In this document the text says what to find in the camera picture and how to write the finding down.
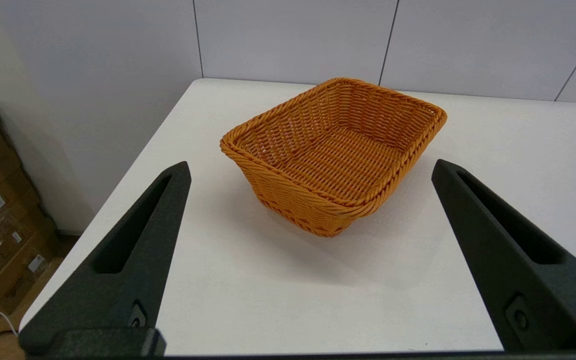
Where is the orange wicker basket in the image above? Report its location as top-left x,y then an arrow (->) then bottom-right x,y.
219,77 -> 448,238

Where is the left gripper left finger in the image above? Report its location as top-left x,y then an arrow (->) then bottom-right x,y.
18,161 -> 192,357

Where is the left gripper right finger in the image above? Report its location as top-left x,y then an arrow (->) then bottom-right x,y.
431,159 -> 576,352

